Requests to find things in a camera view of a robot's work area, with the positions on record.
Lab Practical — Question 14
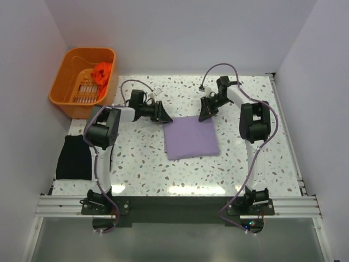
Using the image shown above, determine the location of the purple t shirt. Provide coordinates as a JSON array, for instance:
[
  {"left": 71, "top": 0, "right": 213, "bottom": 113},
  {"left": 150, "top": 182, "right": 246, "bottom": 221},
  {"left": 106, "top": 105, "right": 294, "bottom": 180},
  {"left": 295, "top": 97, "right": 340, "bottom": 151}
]
[{"left": 163, "top": 116, "right": 220, "bottom": 160}]

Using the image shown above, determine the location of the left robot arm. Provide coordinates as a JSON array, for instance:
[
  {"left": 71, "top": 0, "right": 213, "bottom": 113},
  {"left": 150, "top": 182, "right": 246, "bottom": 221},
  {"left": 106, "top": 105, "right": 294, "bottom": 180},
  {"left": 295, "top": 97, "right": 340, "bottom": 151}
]
[{"left": 80, "top": 90, "right": 173, "bottom": 216}]

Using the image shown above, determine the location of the aluminium rail frame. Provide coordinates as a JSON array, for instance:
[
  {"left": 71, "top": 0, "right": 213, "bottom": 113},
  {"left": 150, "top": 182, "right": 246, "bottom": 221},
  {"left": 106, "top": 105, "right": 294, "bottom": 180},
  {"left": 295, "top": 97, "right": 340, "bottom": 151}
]
[{"left": 20, "top": 70, "right": 335, "bottom": 262}]

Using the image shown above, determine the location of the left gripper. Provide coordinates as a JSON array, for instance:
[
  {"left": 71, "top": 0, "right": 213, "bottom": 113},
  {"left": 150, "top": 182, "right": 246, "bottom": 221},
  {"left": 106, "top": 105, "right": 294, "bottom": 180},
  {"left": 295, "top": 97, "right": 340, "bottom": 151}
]
[{"left": 139, "top": 100, "right": 172, "bottom": 122}]

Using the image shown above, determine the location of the folded black t shirt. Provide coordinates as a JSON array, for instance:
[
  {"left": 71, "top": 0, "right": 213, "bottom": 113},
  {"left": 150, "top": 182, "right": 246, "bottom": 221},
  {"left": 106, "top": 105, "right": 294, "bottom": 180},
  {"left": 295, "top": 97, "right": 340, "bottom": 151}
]
[{"left": 56, "top": 135, "right": 95, "bottom": 181}]

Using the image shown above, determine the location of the orange t shirt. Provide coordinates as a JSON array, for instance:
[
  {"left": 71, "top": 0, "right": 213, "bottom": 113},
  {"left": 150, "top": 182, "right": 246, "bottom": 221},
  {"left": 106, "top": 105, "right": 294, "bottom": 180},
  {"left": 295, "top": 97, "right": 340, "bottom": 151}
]
[{"left": 91, "top": 62, "right": 112, "bottom": 96}]

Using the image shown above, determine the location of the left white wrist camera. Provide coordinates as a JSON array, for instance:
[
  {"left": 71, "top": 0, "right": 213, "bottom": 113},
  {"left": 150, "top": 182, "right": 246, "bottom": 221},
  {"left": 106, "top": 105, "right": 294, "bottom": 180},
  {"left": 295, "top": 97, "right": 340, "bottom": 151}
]
[{"left": 149, "top": 88, "right": 163, "bottom": 100}]

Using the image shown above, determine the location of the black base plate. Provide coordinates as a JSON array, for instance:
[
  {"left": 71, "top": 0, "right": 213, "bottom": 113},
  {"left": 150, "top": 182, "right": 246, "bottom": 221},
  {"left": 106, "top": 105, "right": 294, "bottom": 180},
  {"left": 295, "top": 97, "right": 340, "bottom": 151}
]
[{"left": 80, "top": 193, "right": 275, "bottom": 232}]

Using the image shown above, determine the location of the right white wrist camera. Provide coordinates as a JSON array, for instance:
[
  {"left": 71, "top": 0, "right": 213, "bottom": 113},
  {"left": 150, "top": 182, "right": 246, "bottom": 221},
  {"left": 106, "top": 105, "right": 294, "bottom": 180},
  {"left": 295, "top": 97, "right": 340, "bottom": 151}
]
[{"left": 199, "top": 86, "right": 214, "bottom": 97}]

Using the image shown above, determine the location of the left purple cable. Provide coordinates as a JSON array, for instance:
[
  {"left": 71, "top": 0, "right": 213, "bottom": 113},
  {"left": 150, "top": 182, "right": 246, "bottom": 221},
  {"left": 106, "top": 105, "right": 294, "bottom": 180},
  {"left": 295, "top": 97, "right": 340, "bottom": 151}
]
[{"left": 83, "top": 79, "right": 156, "bottom": 234}]

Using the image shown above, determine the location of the purple cable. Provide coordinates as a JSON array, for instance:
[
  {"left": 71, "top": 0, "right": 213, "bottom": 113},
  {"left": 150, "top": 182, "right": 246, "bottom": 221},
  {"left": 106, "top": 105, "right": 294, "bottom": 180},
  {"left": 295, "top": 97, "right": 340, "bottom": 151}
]
[
  {"left": 201, "top": 63, "right": 279, "bottom": 229},
  {"left": 83, "top": 79, "right": 156, "bottom": 234}
]

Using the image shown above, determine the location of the orange plastic basket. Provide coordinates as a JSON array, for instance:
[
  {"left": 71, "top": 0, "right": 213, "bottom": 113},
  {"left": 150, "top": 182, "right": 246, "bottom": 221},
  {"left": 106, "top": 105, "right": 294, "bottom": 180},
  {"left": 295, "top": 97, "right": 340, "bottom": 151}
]
[{"left": 49, "top": 47, "right": 118, "bottom": 119}]

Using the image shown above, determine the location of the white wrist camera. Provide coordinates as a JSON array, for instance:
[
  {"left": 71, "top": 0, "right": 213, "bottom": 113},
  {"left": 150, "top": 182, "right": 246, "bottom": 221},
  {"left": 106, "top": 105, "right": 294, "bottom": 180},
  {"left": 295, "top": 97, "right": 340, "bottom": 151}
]
[
  {"left": 149, "top": 88, "right": 163, "bottom": 100},
  {"left": 199, "top": 86, "right": 214, "bottom": 97}
]

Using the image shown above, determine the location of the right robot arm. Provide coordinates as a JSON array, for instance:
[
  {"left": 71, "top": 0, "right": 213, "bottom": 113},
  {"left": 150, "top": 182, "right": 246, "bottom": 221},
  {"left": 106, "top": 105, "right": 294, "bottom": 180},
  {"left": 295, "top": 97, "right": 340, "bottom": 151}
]
[{"left": 198, "top": 76, "right": 275, "bottom": 216}]

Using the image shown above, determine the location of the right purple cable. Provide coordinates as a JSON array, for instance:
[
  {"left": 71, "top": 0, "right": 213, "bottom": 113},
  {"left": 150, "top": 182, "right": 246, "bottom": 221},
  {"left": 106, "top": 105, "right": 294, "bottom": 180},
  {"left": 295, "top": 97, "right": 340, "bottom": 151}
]
[{"left": 201, "top": 63, "right": 279, "bottom": 229}]

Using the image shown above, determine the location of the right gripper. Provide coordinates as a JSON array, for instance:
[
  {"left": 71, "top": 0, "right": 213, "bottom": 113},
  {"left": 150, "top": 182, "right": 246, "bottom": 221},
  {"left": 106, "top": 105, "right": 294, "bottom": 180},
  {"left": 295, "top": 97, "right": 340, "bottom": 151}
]
[{"left": 199, "top": 94, "right": 231, "bottom": 122}]

